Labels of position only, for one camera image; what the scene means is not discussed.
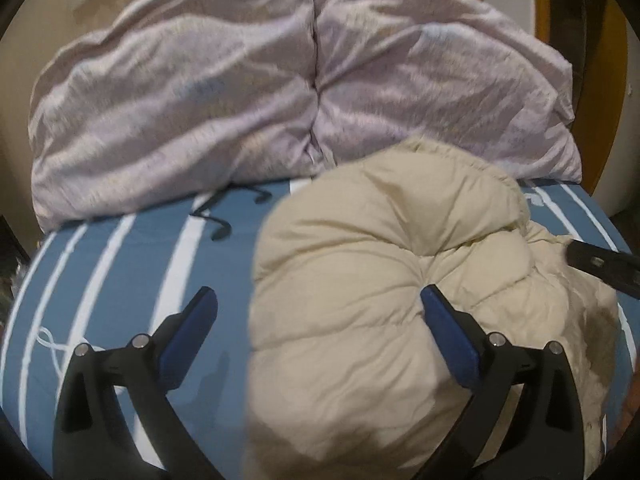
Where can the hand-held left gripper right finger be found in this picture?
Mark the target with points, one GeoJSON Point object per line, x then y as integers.
{"type": "Point", "coordinates": [447, 327]}

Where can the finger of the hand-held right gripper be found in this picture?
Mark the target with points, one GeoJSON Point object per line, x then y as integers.
{"type": "Point", "coordinates": [602, 265]}

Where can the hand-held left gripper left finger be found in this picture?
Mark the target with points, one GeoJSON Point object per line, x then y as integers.
{"type": "Point", "coordinates": [192, 327]}

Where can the beige puffer jacket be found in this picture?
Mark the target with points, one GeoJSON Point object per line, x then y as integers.
{"type": "Point", "coordinates": [380, 280]}

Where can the blue white-striped bed sheet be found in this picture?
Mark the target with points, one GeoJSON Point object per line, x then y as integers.
{"type": "Point", "coordinates": [130, 270]}

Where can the left pink striped pillow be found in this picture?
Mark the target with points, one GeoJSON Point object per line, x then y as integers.
{"type": "Point", "coordinates": [250, 90]}

